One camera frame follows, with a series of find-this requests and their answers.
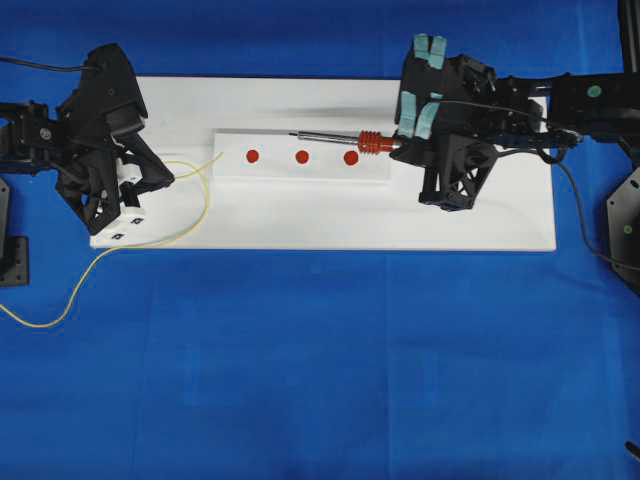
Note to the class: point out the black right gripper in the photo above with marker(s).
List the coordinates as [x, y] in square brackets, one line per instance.
[438, 113]

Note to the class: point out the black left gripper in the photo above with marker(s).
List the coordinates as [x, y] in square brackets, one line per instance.
[100, 174]

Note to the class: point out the soldering iron with red collar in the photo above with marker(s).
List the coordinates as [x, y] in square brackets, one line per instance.
[373, 143]

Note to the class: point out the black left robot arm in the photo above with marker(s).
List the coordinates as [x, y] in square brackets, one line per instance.
[29, 139]

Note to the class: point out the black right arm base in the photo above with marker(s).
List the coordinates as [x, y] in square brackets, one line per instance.
[623, 230]

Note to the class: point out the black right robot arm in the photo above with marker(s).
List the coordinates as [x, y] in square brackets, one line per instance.
[603, 107]

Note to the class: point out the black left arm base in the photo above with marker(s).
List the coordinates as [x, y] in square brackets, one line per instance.
[14, 249]

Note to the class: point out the white raised block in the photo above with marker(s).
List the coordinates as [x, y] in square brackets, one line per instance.
[277, 155]

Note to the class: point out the white base board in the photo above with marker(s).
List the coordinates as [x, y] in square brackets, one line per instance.
[513, 212]

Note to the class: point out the blue table cloth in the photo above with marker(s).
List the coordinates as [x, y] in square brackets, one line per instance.
[318, 365]

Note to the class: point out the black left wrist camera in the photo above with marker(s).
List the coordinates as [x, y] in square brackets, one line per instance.
[109, 94]

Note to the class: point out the black frame post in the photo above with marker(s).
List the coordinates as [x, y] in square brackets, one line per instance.
[629, 29]

